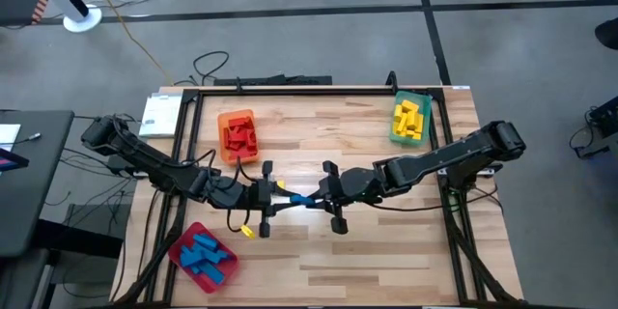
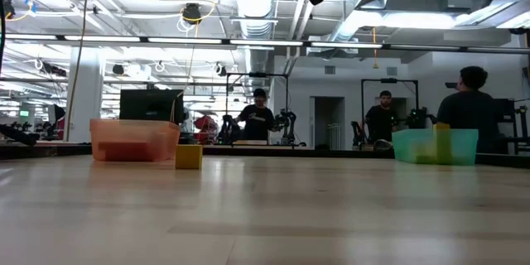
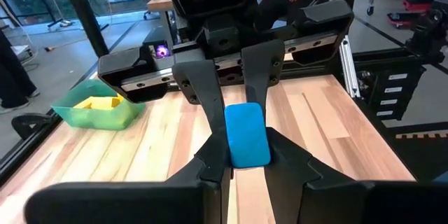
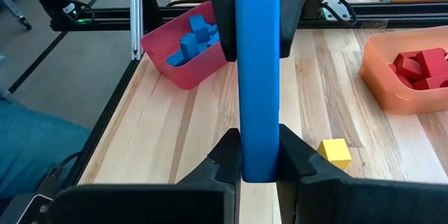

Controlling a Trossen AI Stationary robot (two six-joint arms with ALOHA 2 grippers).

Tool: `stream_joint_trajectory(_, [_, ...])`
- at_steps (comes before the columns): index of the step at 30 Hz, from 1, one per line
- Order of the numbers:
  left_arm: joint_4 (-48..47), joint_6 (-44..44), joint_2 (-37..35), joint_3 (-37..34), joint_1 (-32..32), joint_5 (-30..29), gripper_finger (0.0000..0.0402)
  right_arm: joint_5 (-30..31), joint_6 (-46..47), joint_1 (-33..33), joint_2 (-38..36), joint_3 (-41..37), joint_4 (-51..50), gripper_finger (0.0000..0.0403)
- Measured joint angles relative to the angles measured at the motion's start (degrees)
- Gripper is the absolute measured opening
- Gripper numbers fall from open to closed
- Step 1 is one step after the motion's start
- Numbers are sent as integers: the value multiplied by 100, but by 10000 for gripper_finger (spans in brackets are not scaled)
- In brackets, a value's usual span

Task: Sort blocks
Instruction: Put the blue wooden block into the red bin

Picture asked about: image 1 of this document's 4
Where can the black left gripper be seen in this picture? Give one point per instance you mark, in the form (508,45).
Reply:
(241,195)

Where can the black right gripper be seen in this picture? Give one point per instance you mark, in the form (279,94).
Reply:
(355,186)

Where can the blue wooden block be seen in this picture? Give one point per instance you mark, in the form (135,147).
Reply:
(195,269)
(301,199)
(213,273)
(207,257)
(186,256)
(197,252)
(222,254)
(205,241)

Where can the yellow wooden block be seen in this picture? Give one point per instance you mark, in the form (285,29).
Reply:
(415,135)
(418,124)
(397,117)
(401,131)
(247,232)
(410,105)
(408,120)

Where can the red wooden block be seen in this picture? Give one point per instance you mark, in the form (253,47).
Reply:
(241,153)
(250,125)
(251,141)
(239,136)
(226,137)
(236,121)

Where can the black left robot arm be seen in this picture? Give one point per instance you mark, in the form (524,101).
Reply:
(154,161)

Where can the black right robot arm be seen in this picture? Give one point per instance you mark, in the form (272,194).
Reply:
(449,154)

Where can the small yellow tape piece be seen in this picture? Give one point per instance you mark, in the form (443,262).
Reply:
(281,185)

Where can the orange translucent plastic bin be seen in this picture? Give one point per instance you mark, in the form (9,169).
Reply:
(222,154)

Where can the red translucent plastic bin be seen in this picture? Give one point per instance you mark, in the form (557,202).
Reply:
(203,286)

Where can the black power strip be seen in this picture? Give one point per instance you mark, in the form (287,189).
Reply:
(270,80)

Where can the teal translucent plastic bin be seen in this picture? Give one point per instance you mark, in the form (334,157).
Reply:
(427,99)

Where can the white paper box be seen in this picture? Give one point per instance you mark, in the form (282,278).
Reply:
(160,116)

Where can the black desk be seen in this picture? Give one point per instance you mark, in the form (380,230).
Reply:
(34,193)

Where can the dark tablet screen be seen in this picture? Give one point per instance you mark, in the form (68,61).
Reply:
(12,160)

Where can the white sheet on desk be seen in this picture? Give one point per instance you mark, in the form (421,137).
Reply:
(9,136)

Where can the person's black shoe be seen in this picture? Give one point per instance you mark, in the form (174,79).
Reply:
(609,34)

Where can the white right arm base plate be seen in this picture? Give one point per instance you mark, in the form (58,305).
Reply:
(441,172)

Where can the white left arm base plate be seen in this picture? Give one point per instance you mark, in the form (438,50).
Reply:
(139,173)

